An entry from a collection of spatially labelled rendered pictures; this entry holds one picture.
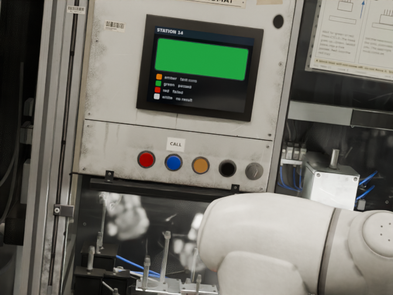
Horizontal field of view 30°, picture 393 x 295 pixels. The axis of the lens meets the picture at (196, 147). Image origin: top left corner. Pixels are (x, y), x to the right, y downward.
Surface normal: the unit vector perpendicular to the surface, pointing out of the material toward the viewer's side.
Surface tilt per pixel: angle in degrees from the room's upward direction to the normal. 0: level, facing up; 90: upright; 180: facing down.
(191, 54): 90
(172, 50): 90
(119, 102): 90
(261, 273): 85
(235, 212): 45
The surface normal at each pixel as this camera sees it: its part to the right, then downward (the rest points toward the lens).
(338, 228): -0.16, -0.65
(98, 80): 0.07, 0.21
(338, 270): -0.37, 0.23
